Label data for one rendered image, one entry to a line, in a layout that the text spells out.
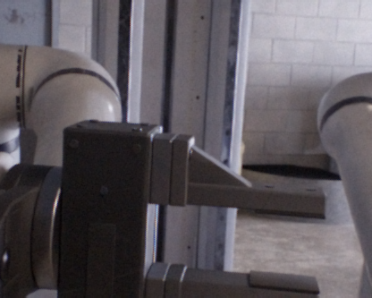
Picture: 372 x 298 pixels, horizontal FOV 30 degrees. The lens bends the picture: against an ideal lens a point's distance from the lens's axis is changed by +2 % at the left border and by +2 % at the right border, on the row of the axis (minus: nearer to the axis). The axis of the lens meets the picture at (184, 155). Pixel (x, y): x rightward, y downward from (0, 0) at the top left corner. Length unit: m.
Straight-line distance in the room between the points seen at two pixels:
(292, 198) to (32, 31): 5.06
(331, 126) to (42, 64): 0.47
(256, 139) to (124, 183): 5.63
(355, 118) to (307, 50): 5.05
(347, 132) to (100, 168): 0.75
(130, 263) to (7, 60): 0.59
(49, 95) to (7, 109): 0.09
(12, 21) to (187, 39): 4.03
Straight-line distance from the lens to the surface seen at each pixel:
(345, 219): 5.53
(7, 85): 0.94
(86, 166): 0.39
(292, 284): 0.42
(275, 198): 0.39
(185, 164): 0.39
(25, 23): 5.41
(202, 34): 1.44
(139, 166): 0.39
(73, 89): 0.87
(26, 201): 0.38
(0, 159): 0.43
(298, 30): 6.11
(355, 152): 1.05
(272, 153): 6.10
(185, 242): 1.50
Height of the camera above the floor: 1.30
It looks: 9 degrees down
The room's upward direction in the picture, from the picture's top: 3 degrees clockwise
